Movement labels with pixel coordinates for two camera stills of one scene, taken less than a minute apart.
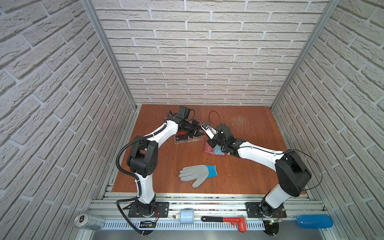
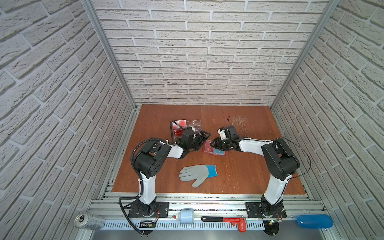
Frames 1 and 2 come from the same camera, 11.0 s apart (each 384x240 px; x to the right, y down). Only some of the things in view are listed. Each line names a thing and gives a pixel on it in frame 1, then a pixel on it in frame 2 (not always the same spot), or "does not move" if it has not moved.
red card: [181, 133] does not move
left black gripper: [197, 132] → [201, 140]
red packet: [217, 150] does not move
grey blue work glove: [200, 172] does not move
